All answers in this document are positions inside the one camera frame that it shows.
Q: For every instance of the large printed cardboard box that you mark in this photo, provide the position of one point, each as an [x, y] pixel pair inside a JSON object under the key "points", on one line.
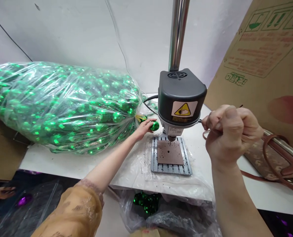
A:
{"points": [[265, 61]]}

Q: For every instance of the brown patterned handbag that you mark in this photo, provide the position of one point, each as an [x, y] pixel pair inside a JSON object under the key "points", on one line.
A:
{"points": [[272, 158]]}

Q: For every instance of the grey slotted drill base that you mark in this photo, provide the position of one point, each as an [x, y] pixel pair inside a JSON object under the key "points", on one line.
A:
{"points": [[189, 160]]}

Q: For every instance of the yellow bag tie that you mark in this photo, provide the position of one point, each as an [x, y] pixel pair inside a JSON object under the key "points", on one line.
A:
{"points": [[141, 117]]}

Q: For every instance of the chrome drill press column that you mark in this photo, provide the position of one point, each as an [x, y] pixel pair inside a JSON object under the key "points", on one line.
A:
{"points": [[179, 34]]}

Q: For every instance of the person's right hand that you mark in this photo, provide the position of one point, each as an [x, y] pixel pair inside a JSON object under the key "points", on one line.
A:
{"points": [[235, 138]]}

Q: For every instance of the shiny green faceted ball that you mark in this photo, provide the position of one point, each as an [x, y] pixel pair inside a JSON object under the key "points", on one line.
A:
{"points": [[155, 126]]}

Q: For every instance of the black drill press head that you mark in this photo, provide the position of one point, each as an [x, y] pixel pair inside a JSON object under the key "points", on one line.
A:
{"points": [[181, 93]]}

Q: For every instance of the clear thin wall tube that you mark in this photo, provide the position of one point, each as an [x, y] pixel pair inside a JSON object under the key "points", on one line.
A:
{"points": [[118, 37]]}

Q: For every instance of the flat clear plastic bag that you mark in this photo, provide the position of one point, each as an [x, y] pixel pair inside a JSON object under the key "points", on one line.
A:
{"points": [[20, 217]]}

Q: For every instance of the crumpled clear plastic bag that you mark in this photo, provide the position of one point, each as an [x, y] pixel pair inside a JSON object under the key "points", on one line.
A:
{"points": [[134, 212]]}

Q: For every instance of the person's left hand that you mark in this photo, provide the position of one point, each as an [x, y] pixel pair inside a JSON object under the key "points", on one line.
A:
{"points": [[142, 130]]}

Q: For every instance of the shiny purple ball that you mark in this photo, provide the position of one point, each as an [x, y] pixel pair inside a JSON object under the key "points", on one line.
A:
{"points": [[24, 200]]}

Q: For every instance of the chrome metal tube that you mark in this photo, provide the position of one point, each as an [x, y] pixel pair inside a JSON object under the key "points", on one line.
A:
{"points": [[276, 140]]}

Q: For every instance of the plain brown cardboard box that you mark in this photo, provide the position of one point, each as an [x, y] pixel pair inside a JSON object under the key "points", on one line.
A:
{"points": [[3, 153]]}

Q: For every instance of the clear bag of green balls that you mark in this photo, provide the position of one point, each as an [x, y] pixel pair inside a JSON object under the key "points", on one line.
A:
{"points": [[62, 106]]}

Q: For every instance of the brown square board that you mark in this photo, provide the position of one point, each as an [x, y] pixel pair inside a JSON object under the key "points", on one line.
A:
{"points": [[169, 155]]}

